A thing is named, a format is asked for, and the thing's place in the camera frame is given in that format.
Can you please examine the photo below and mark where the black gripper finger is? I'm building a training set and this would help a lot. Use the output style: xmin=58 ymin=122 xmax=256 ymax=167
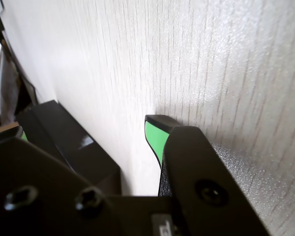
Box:
xmin=0 ymin=125 xmax=122 ymax=236

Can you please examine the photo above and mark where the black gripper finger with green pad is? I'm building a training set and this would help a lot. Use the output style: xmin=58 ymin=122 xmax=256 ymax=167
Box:
xmin=144 ymin=114 xmax=271 ymax=236

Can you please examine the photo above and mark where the black open box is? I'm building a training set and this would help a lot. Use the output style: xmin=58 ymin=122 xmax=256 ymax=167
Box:
xmin=31 ymin=99 xmax=121 ymax=197

